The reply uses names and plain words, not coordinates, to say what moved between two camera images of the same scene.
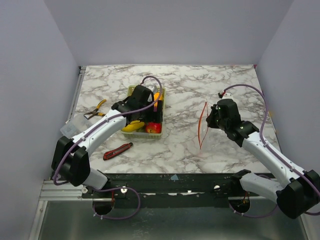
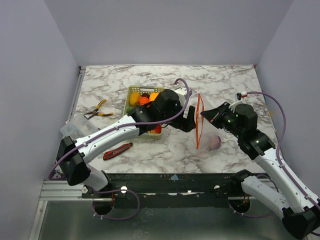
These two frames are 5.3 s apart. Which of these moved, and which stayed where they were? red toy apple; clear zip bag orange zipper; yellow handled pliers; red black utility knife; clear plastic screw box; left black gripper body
Moved: left black gripper body; clear zip bag orange zipper
Stayed: clear plastic screw box; red toy apple; red black utility knife; yellow handled pliers
